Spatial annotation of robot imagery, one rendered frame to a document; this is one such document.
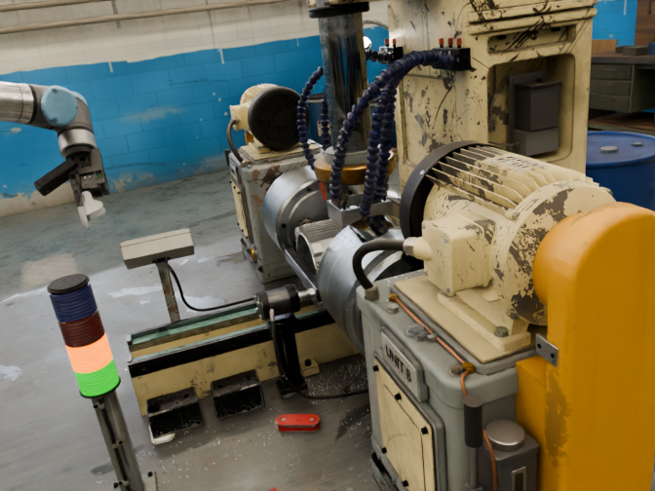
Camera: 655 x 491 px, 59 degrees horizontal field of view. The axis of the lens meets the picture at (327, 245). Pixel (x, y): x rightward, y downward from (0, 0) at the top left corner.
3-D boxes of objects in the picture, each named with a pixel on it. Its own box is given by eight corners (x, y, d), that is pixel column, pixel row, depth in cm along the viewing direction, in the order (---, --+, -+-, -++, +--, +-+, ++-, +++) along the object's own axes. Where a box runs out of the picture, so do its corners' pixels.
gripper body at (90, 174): (105, 184, 145) (96, 142, 149) (69, 191, 143) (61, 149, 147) (110, 197, 152) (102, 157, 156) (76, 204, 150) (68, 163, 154)
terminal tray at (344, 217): (375, 218, 140) (373, 189, 137) (395, 231, 130) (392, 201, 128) (329, 229, 137) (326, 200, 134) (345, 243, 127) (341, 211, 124)
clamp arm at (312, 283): (329, 299, 119) (295, 258, 141) (327, 286, 118) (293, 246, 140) (313, 304, 118) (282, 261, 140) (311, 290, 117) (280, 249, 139)
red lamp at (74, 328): (105, 324, 93) (98, 300, 92) (104, 342, 88) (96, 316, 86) (66, 334, 92) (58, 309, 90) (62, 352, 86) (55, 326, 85)
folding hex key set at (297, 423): (322, 421, 114) (321, 413, 114) (319, 433, 111) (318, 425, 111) (279, 421, 116) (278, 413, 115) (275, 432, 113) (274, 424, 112)
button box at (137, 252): (195, 254, 150) (190, 236, 152) (194, 245, 144) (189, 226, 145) (127, 270, 146) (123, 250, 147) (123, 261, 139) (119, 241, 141)
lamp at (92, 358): (112, 348, 95) (105, 324, 93) (112, 366, 90) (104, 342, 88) (74, 358, 93) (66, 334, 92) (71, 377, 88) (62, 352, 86)
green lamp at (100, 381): (119, 371, 97) (112, 348, 95) (119, 391, 91) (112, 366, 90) (82, 381, 95) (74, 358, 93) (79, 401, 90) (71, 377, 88)
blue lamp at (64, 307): (98, 300, 92) (91, 274, 90) (96, 316, 86) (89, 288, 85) (58, 309, 90) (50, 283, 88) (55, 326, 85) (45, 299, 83)
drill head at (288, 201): (333, 225, 185) (324, 148, 176) (379, 265, 153) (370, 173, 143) (257, 243, 179) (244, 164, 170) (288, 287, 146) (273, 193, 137)
